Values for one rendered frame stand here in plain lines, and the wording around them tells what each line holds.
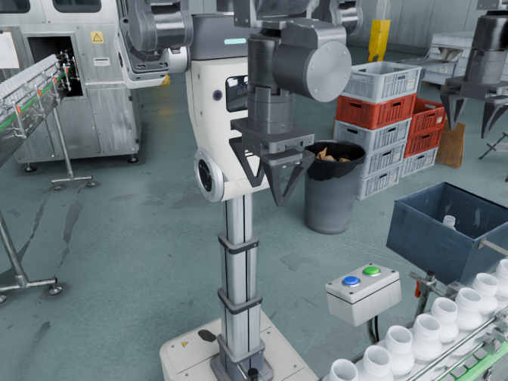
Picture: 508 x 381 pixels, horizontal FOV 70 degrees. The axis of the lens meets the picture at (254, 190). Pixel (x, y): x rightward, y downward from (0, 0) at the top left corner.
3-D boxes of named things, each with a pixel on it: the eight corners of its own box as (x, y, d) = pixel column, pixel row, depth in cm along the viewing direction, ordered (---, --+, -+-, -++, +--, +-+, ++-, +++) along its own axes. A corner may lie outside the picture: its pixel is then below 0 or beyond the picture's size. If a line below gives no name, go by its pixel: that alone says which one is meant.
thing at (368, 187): (360, 201, 328) (363, 179, 318) (326, 185, 357) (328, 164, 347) (399, 183, 361) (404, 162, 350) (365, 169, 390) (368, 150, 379)
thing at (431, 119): (409, 137, 348) (414, 115, 338) (375, 126, 378) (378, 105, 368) (445, 125, 379) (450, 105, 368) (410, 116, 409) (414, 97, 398)
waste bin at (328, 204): (323, 246, 270) (332, 167, 240) (287, 218, 304) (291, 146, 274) (367, 227, 291) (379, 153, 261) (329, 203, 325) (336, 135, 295)
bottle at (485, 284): (448, 324, 80) (469, 265, 72) (479, 335, 77) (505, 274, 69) (447, 345, 75) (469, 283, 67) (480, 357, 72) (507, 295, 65)
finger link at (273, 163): (269, 220, 45) (271, 149, 41) (240, 196, 50) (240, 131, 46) (312, 205, 48) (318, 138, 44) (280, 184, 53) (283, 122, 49)
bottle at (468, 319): (450, 375, 69) (475, 311, 61) (424, 350, 74) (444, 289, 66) (471, 362, 71) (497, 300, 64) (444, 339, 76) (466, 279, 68)
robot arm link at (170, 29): (162, 20, 76) (137, 20, 74) (175, -9, 67) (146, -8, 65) (175, 62, 77) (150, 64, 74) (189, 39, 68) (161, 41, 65)
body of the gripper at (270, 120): (271, 159, 41) (273, 93, 38) (228, 133, 49) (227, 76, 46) (314, 147, 44) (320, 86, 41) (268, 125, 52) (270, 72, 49)
